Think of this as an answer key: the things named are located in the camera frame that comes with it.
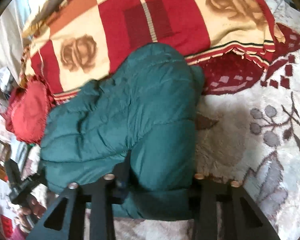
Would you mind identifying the green puffer jacket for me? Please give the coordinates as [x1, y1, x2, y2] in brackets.
[39, 42, 206, 222]

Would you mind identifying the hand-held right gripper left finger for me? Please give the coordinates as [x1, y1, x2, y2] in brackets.
[26, 152, 133, 240]

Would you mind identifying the floral plush bed blanket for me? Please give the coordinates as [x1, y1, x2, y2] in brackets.
[0, 0, 300, 240]

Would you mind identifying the red heart-shaped frilled pillow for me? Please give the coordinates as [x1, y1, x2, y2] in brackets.
[5, 80, 56, 145]

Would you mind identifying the white quilted cloth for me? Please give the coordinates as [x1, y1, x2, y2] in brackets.
[0, 0, 33, 74]

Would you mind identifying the red checkered rose blanket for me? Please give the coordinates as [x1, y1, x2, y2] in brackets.
[19, 0, 288, 102]

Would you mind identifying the person's left hand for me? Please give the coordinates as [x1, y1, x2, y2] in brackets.
[17, 195, 48, 231]

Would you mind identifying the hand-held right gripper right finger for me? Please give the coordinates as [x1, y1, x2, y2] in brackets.
[189, 172, 282, 240]

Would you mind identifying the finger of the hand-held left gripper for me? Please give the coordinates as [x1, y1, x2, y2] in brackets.
[4, 160, 21, 189]

